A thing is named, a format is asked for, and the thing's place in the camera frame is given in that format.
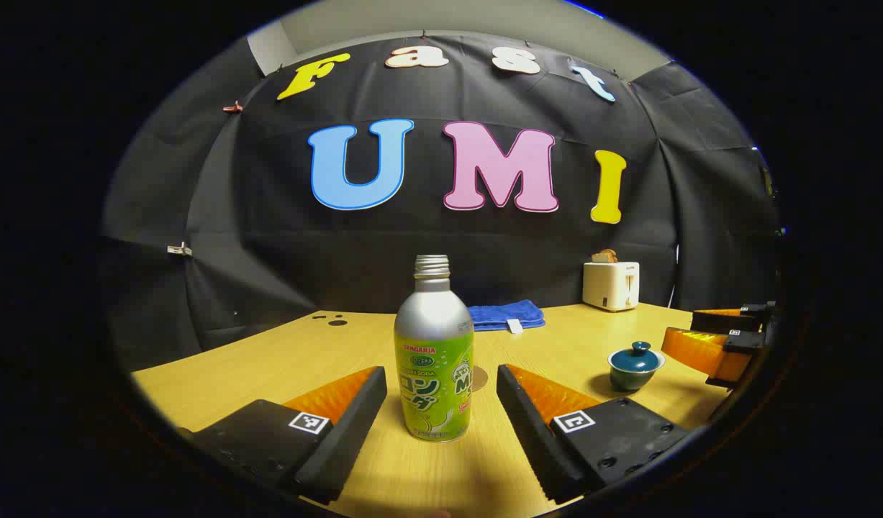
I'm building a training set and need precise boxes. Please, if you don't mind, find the blue folded towel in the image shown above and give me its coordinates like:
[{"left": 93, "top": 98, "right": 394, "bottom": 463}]
[{"left": 467, "top": 299, "right": 547, "bottom": 335}]

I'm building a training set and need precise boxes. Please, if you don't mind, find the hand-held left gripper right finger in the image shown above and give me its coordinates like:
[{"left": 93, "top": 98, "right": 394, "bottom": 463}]
[{"left": 496, "top": 363, "right": 694, "bottom": 504}]

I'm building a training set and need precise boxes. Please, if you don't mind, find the silver green water bottle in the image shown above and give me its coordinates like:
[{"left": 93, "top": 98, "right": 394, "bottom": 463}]
[{"left": 394, "top": 255, "right": 475, "bottom": 443}]

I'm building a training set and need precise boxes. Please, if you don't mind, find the teal teacup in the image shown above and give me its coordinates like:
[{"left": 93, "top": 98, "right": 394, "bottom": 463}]
[{"left": 608, "top": 353, "right": 666, "bottom": 393}]

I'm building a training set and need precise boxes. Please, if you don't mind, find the white toaster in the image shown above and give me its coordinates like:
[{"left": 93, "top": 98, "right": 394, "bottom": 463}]
[{"left": 582, "top": 260, "right": 640, "bottom": 312}]

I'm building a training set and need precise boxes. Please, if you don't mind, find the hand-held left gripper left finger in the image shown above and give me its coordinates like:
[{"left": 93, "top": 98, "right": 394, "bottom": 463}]
[{"left": 175, "top": 365, "right": 388, "bottom": 506}]

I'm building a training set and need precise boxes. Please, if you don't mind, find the black backdrop cloth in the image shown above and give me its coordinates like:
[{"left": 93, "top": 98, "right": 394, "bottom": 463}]
[{"left": 99, "top": 32, "right": 780, "bottom": 375}]

